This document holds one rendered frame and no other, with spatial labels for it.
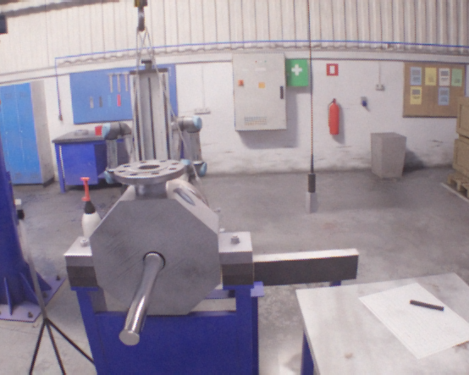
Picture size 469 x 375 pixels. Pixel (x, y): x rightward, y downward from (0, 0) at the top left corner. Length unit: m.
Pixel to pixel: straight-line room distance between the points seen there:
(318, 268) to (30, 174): 5.82
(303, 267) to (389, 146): 4.76
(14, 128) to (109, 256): 5.70
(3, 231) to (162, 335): 1.96
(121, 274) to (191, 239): 0.31
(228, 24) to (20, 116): 3.65
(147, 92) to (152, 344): 2.49
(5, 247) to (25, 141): 3.84
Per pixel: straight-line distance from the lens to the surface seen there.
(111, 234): 1.54
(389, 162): 6.67
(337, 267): 2.06
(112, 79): 6.87
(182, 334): 1.75
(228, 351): 1.79
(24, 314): 3.47
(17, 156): 7.21
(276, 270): 2.00
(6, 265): 3.49
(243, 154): 6.77
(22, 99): 7.00
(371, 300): 1.70
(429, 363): 1.42
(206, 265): 1.53
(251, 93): 6.31
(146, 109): 3.76
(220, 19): 6.72
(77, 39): 7.15
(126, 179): 1.43
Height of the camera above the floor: 1.77
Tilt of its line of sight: 16 degrees down
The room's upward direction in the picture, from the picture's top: 3 degrees counter-clockwise
